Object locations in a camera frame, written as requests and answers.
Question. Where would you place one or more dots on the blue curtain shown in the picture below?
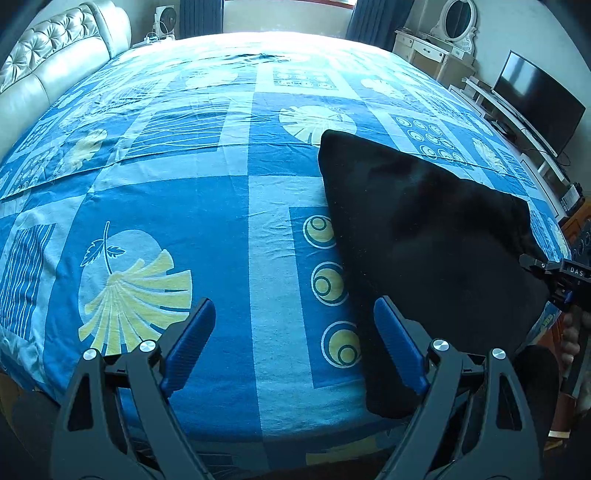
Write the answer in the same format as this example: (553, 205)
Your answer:
(376, 21)
(201, 16)

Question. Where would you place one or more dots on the oval white-framed mirror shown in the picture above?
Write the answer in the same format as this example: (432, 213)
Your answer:
(457, 21)

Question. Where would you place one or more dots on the white dressing table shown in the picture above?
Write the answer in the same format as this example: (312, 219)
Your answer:
(425, 55)

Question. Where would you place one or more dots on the black television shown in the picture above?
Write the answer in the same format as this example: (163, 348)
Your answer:
(538, 104)

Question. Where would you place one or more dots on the black pants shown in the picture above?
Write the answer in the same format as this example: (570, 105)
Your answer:
(429, 240)

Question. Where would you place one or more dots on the person's right leg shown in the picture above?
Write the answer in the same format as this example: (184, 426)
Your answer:
(538, 383)

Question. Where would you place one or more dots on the cream tufted headboard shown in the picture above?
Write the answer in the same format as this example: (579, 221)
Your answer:
(60, 50)

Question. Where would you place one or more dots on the white power strip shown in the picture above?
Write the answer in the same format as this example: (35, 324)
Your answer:
(147, 41)

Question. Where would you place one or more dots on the orange wooden bed frame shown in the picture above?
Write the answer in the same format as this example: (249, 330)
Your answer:
(549, 332)

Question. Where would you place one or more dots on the person's right hand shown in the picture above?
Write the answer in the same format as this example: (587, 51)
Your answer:
(572, 334)

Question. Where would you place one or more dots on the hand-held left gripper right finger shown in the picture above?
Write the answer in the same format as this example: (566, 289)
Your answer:
(397, 341)

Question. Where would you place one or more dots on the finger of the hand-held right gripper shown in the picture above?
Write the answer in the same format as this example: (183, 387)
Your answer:
(538, 267)

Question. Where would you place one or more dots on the white television stand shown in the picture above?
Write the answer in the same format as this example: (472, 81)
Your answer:
(535, 157)

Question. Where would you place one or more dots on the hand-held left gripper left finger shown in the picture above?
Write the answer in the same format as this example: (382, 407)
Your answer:
(191, 341)

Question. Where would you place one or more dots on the white box fan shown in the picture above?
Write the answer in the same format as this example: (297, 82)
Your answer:
(166, 21)

